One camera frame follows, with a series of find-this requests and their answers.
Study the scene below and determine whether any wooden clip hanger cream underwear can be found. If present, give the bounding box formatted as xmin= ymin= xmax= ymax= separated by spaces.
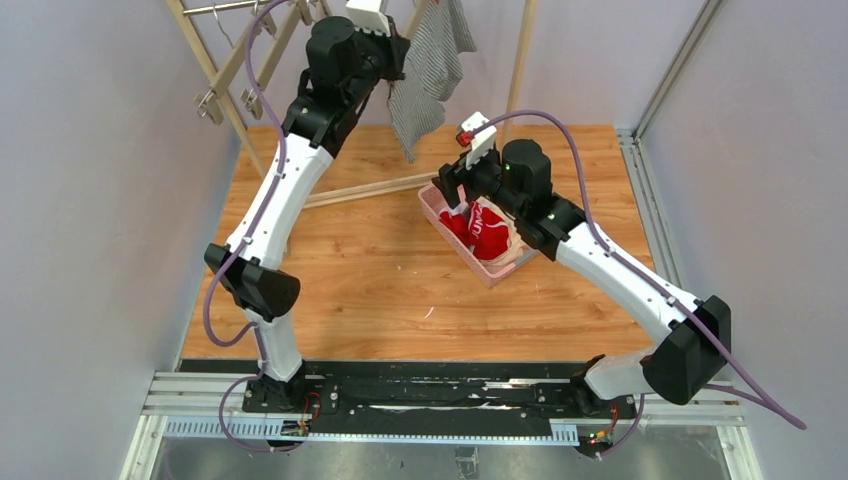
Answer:
xmin=241 ymin=0 xmax=313 ymax=120

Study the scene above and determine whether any wooden clip hanger striped underwear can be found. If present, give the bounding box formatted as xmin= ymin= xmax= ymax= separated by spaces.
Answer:
xmin=403 ymin=0 xmax=439 ymax=39

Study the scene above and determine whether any empty wooden clip hanger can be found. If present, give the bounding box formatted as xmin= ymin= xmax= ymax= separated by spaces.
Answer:
xmin=197 ymin=1 xmax=276 ymax=125

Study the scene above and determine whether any grey striped underwear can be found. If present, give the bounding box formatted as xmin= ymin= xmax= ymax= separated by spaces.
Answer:
xmin=387 ymin=1 xmax=477 ymax=163

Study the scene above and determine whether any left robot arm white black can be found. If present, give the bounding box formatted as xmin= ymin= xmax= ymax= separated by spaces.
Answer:
xmin=204 ymin=13 xmax=410 ymax=411

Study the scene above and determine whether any wooden clothes rack frame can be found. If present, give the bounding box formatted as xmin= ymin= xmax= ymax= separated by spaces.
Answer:
xmin=166 ymin=1 xmax=538 ymax=208

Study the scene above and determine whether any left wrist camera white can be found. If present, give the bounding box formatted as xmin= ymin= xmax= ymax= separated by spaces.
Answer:
xmin=345 ymin=0 xmax=391 ymax=36

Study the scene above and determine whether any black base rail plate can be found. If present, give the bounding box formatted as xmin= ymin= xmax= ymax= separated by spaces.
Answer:
xmin=179 ymin=359 xmax=640 ymax=449

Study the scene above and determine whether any wooden clip hanger red underwear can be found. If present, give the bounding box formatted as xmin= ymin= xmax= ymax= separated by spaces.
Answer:
xmin=309 ymin=0 xmax=332 ymax=21

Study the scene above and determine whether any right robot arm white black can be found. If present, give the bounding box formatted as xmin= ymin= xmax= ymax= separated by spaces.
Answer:
xmin=432 ymin=139 xmax=731 ymax=405

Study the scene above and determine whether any pink plastic basket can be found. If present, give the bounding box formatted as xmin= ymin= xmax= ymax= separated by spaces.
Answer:
xmin=418 ymin=185 xmax=536 ymax=287

